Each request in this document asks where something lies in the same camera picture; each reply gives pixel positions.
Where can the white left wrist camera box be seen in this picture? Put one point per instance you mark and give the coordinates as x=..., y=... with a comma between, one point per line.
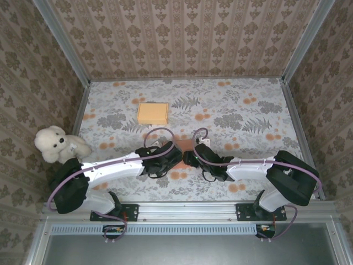
x=158, y=143

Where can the yellow paper box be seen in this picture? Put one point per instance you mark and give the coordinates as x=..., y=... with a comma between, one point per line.
x=153, y=113

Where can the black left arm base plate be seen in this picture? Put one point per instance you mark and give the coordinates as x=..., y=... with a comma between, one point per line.
x=132, y=212

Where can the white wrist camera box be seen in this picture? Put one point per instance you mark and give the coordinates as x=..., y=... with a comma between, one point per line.
x=158, y=143
x=204, y=141

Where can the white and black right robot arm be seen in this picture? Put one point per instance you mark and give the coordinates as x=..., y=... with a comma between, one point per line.
x=251, y=168

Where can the aluminium mounting rail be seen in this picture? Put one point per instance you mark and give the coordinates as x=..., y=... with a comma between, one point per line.
x=187, y=211

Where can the floral patterned table cover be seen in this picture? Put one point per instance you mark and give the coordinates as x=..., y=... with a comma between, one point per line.
x=220, y=96

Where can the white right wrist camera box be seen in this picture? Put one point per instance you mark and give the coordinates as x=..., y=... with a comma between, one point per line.
x=204, y=141

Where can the aluminium frame post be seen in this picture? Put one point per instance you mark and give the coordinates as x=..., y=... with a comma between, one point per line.
x=306, y=44
x=63, y=44

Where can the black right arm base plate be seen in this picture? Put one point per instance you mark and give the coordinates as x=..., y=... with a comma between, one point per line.
x=242, y=212

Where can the grey metal panel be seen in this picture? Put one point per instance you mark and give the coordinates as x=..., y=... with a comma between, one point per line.
x=187, y=251

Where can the white plush teddy bear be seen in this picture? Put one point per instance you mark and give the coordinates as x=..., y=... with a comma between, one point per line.
x=52, y=140

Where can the salmon paper box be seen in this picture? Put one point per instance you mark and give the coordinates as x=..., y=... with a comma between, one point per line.
x=184, y=145

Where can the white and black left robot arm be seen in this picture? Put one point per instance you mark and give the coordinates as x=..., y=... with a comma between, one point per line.
x=115, y=169

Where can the aluminium table edge rail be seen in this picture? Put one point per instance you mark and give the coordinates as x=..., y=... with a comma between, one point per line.
x=80, y=110
x=296, y=118

